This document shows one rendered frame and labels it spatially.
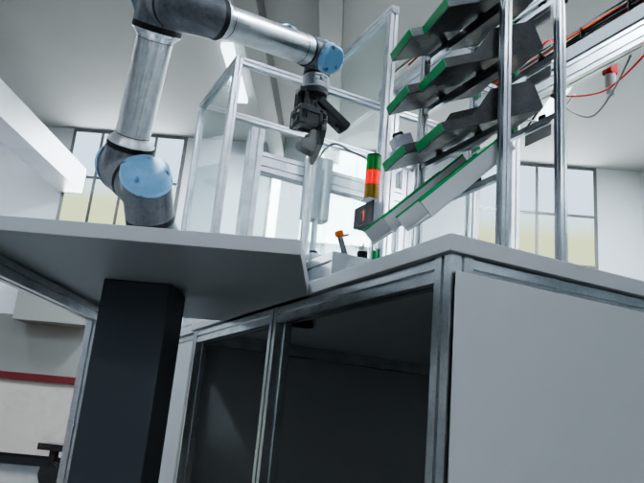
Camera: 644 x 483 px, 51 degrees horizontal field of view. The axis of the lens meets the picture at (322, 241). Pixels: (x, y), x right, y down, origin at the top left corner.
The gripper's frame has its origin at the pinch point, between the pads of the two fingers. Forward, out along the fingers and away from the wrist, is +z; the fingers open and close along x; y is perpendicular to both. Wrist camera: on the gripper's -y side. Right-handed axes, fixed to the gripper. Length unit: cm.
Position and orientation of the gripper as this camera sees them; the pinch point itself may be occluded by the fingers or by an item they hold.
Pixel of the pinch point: (314, 160)
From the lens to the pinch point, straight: 182.1
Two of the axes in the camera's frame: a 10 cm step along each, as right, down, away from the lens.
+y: -8.9, -2.0, -4.1
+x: 4.5, -2.0, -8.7
